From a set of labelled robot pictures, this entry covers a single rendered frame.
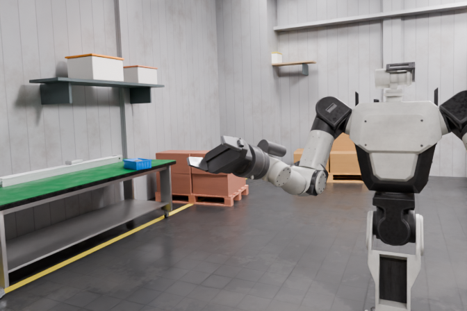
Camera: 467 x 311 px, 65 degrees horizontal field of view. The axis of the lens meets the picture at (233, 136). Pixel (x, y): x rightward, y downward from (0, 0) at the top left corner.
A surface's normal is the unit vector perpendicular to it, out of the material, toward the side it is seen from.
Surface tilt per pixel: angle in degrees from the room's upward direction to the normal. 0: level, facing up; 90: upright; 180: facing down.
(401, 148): 90
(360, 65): 90
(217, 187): 90
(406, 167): 90
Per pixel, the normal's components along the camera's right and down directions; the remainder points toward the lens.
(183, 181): -0.35, 0.08
